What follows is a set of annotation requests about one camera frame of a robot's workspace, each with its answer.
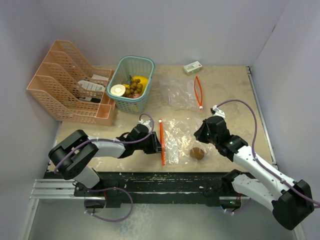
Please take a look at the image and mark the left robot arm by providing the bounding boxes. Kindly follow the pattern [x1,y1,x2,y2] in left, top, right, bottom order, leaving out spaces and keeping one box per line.
[48,123,162,196]

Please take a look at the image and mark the orange mesh file organizer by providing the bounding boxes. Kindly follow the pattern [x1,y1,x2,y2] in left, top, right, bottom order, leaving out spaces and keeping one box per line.
[27,40,117,126]

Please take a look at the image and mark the beige fake mushroom slice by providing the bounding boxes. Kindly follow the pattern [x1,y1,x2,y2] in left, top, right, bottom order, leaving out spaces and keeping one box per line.
[110,84,126,97]

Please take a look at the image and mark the teal plastic basket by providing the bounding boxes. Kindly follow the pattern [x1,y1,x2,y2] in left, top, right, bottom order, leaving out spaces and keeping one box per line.
[106,55,156,114]

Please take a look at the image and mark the aluminium rail frame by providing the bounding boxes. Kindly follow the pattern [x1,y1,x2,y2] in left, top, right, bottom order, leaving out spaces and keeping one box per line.
[29,65,306,240]

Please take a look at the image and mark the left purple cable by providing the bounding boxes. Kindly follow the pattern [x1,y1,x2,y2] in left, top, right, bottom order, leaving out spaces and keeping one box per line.
[53,113,154,176]

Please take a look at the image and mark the white papers in organizer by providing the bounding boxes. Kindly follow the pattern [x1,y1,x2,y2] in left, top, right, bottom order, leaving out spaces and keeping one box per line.
[74,74,109,103]

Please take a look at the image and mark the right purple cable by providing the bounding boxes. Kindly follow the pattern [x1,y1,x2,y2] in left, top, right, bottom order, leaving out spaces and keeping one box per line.
[214,99,320,208]

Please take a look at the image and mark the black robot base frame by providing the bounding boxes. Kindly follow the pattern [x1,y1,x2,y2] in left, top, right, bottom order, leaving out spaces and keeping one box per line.
[74,172,246,211]

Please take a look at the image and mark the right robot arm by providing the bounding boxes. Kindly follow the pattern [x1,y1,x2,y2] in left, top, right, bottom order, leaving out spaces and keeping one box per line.
[194,116,315,230]

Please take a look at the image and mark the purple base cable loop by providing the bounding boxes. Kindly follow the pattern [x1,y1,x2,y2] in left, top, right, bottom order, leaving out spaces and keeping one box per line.
[83,186,134,223]

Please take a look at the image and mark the clear zip bag red seal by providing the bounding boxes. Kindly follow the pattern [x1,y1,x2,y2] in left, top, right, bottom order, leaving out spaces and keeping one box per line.
[159,76,204,111]

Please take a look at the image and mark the pink fake mushroom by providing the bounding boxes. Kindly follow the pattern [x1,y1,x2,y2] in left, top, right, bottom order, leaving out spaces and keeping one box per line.
[131,93,141,99]

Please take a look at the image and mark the brown longan fruit cluster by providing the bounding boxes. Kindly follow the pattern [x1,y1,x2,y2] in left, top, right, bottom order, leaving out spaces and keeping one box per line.
[123,75,143,99]

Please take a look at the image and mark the small green white box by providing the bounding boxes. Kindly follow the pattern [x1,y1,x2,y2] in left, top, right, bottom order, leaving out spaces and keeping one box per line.
[182,61,203,76]

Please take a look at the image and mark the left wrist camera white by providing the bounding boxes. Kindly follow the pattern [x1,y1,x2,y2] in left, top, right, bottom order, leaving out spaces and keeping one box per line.
[138,119,154,132]

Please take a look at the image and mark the brown fake mushroom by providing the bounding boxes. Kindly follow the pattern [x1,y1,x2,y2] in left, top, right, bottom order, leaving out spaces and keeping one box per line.
[189,147,205,161]

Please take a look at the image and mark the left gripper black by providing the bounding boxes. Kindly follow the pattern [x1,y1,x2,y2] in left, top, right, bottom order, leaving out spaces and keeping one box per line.
[134,131,165,154]

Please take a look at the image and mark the clear bag of mushrooms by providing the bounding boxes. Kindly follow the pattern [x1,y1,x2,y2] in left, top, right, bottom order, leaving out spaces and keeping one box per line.
[158,117,200,165]

